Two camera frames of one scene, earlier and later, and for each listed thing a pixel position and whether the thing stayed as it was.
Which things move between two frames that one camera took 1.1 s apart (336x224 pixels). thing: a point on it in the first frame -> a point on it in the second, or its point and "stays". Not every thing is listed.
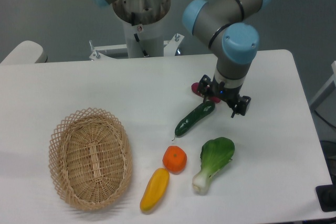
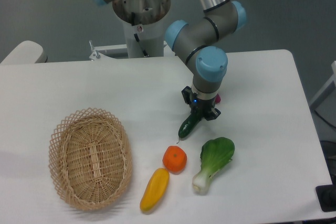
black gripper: [230, 95] -> [201, 106]
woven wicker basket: [90, 156] stays
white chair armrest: [25, 52] stays
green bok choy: [215, 153] stays
